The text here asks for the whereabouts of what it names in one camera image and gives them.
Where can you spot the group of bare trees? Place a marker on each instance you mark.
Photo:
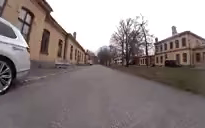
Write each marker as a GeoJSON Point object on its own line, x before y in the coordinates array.
{"type": "Point", "coordinates": [130, 40]}

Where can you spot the two-storey yellow building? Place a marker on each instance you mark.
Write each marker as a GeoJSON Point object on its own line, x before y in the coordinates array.
{"type": "Point", "coordinates": [186, 50]}

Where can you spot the white car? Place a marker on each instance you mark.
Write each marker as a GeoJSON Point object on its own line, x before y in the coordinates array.
{"type": "Point", "coordinates": [5, 58]}

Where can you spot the dark vehicle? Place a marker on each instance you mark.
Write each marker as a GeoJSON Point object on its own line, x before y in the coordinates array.
{"type": "Point", "coordinates": [172, 63]}

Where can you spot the grey asphalt road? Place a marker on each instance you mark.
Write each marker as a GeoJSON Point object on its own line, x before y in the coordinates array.
{"type": "Point", "coordinates": [100, 100]}

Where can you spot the grass strip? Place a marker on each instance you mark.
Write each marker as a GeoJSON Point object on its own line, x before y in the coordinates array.
{"type": "Point", "coordinates": [176, 78]}

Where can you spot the long yellow brick building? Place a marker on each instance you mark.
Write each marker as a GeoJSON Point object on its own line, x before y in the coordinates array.
{"type": "Point", "coordinates": [43, 36]}

